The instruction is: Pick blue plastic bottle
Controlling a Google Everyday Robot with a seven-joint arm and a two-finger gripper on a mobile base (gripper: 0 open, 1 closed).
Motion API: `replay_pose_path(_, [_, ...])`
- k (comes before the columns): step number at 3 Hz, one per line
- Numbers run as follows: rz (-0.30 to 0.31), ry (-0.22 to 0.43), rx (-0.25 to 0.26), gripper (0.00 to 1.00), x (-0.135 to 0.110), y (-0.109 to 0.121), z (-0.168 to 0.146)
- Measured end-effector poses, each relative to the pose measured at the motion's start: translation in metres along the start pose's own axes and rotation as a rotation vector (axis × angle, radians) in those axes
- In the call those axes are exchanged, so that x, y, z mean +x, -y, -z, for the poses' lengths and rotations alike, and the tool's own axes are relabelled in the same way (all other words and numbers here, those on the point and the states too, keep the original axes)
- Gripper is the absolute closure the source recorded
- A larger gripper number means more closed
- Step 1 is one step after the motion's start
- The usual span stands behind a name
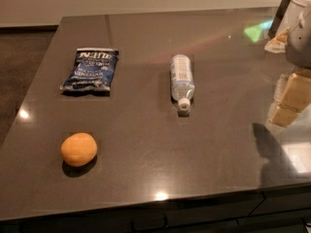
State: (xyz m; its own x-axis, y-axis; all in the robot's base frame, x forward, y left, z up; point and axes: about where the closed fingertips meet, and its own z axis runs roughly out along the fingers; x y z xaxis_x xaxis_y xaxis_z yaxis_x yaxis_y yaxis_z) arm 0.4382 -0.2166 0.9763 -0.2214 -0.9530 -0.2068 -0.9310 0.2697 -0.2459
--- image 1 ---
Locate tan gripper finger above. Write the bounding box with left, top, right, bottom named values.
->
left=270, top=106, right=298, bottom=127
left=279, top=71, right=311, bottom=113

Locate clear blue plastic bottle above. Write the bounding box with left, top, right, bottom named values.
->
left=170, top=54, right=194, bottom=112

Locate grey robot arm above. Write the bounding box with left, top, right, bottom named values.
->
left=265, top=0, right=311, bottom=127

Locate black object at table edge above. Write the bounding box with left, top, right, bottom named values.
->
left=268, top=0, right=292, bottom=39

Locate blue chip bag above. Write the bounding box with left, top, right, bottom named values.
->
left=60, top=48, right=119, bottom=92

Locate orange fruit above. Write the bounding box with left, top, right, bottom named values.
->
left=60, top=133, right=97, bottom=167

